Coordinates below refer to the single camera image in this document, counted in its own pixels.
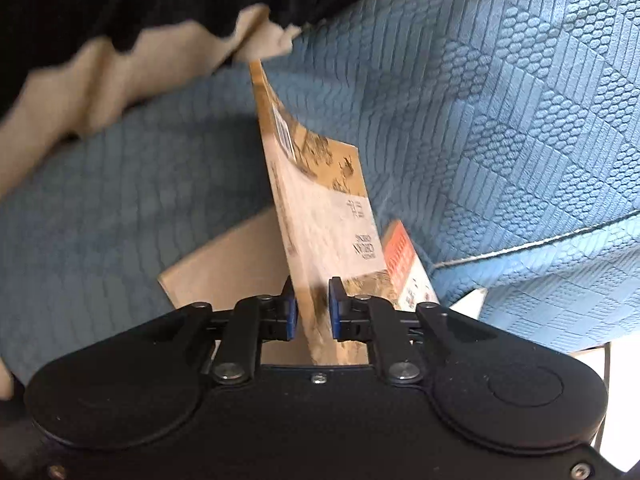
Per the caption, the tan ink painting book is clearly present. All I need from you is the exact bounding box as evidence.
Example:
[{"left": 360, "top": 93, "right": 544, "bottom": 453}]
[{"left": 248, "top": 59, "right": 401, "bottom": 367}]

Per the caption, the plain beige book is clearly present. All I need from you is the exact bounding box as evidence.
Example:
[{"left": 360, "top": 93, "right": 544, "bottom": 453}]
[{"left": 157, "top": 205, "right": 313, "bottom": 366}]

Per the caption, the blue piped sofa cushion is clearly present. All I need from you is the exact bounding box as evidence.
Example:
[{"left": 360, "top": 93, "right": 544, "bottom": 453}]
[{"left": 431, "top": 217, "right": 640, "bottom": 356}]

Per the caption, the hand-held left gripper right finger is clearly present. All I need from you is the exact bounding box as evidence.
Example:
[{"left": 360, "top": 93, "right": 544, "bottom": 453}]
[{"left": 327, "top": 276, "right": 465, "bottom": 387}]

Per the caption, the striped black cream red pillow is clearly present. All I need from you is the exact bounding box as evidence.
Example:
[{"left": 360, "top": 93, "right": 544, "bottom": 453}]
[{"left": 0, "top": 0, "right": 431, "bottom": 201}]

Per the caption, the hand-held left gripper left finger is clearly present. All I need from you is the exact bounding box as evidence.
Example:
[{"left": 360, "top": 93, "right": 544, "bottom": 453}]
[{"left": 170, "top": 275, "right": 301, "bottom": 387}]

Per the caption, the blue quilted bag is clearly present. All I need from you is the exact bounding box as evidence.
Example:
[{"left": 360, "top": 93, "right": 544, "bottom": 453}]
[{"left": 0, "top": 0, "right": 640, "bottom": 386}]

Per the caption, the white cartoon book orange cover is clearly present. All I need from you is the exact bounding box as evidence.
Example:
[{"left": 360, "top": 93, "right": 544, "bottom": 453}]
[{"left": 381, "top": 219, "right": 442, "bottom": 313}]

